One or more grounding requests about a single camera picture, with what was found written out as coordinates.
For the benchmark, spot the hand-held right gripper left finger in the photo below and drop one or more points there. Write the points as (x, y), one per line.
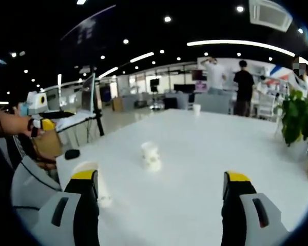
(86, 220)

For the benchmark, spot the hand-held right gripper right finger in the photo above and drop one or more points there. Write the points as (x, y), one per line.
(234, 220)

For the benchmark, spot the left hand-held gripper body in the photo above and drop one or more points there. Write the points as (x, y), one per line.
(36, 101)

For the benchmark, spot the white paper cup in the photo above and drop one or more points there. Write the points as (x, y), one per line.
(85, 166)
(151, 159)
(196, 108)

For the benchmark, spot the white side desk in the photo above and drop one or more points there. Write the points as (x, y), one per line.
(74, 120)

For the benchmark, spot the large display on stand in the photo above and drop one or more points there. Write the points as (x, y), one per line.
(88, 94)

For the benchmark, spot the black computer mouse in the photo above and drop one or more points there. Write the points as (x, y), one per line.
(72, 154)

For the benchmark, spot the black stand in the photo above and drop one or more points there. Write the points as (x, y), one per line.
(97, 112)

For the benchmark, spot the grey office chair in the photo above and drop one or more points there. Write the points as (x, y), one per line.
(30, 182)

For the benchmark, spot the brown cardboard box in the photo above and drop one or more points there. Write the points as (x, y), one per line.
(117, 104)

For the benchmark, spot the white table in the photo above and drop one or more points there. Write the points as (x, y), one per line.
(195, 153)

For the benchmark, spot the black monitor on stand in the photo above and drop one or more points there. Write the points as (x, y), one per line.
(154, 84)

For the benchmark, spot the green potted plant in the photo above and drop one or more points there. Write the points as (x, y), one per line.
(296, 120)

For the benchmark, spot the group of ceiling downlights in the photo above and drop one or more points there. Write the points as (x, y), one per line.
(167, 19)

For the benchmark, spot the curved ceiling light strip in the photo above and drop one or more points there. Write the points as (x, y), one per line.
(233, 42)

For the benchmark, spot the ceiling air vent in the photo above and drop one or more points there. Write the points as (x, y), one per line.
(269, 12)

